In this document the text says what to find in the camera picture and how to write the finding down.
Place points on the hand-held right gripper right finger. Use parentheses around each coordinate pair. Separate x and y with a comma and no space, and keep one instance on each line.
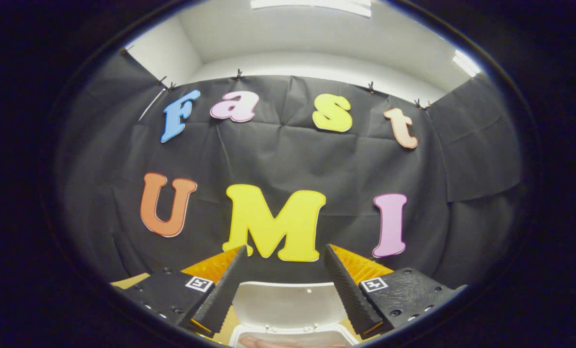
(348,295)

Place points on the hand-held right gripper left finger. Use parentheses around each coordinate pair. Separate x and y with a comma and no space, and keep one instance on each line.
(225,295)

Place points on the white desktop garbage bin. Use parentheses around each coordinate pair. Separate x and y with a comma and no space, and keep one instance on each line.
(288,304)

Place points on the wooden desktop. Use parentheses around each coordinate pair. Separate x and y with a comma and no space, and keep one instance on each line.
(133,281)

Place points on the black backdrop cloth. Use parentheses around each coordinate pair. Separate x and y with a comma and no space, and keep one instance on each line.
(292,154)

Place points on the small ceiling light panel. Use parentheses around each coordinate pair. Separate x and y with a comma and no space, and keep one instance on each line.
(466,63)

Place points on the long ceiling light panel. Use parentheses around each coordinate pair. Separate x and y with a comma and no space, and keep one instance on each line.
(312,7)

